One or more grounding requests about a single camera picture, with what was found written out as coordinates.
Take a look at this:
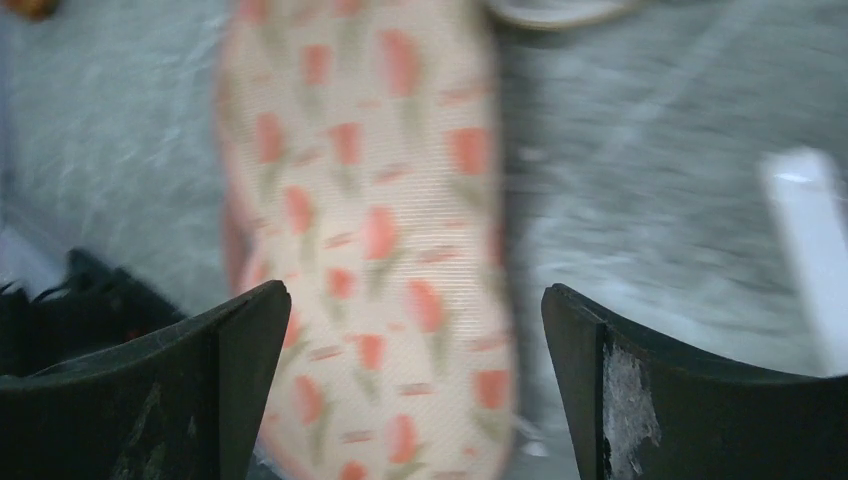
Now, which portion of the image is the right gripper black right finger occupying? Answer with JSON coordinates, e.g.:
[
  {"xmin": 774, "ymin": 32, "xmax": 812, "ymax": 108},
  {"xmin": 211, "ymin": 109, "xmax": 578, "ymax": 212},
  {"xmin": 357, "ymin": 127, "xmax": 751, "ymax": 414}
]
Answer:
[{"xmin": 541, "ymin": 284, "xmax": 847, "ymax": 479}]

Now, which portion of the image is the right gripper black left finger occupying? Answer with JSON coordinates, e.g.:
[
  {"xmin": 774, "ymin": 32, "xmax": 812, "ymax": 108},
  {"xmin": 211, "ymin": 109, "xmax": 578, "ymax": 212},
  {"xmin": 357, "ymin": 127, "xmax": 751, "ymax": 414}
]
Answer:
[{"xmin": 1, "ymin": 281, "xmax": 291, "ymax": 479}]

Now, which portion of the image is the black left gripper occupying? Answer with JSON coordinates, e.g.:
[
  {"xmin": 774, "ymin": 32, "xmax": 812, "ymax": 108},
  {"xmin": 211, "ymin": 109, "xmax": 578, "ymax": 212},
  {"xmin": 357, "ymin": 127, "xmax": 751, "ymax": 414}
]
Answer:
[{"xmin": 1, "ymin": 249, "xmax": 186, "ymax": 378}]

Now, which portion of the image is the pink floral mesh laundry bag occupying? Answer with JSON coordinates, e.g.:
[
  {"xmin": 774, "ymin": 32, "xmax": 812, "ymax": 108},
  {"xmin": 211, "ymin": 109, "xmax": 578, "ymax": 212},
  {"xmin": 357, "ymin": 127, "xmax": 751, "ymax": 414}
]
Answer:
[{"xmin": 216, "ymin": 1, "xmax": 518, "ymax": 479}]

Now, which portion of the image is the white plastic clip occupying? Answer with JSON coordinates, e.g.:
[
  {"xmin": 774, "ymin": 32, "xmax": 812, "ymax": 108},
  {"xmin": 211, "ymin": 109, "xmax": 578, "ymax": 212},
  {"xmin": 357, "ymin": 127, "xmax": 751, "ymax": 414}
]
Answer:
[{"xmin": 760, "ymin": 147, "xmax": 847, "ymax": 377}]

